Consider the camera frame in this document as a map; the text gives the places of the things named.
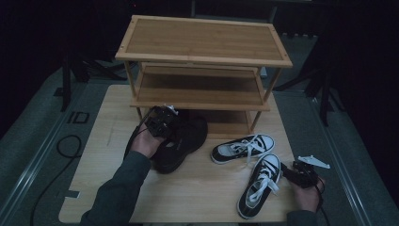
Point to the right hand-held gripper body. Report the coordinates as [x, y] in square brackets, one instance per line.
[304, 175]

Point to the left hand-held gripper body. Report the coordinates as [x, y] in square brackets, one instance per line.
[160, 124]

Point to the black white canvas sneaker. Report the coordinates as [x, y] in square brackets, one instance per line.
[269, 161]
[223, 150]

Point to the wooden three-tier shoe rack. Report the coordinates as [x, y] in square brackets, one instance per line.
[200, 40]

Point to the person's right hand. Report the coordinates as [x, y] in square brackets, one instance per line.
[307, 197]

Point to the person's left hand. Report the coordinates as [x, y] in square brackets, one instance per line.
[146, 142]

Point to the black metal stand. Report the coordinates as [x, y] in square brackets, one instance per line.
[66, 91]
[324, 103]

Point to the metal floor rail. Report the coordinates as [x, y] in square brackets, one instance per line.
[29, 171]
[344, 175]

